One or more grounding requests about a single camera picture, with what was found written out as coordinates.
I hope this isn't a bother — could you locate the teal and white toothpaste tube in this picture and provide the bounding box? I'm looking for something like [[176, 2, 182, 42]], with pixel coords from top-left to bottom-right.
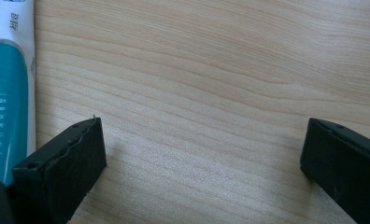
[[0, 0, 37, 188]]

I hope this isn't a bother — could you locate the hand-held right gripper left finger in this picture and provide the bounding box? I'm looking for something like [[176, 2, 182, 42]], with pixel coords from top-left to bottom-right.
[[11, 116, 107, 224]]

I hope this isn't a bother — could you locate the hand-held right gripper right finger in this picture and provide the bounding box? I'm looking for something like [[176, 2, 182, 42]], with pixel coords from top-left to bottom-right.
[[299, 117, 370, 224]]

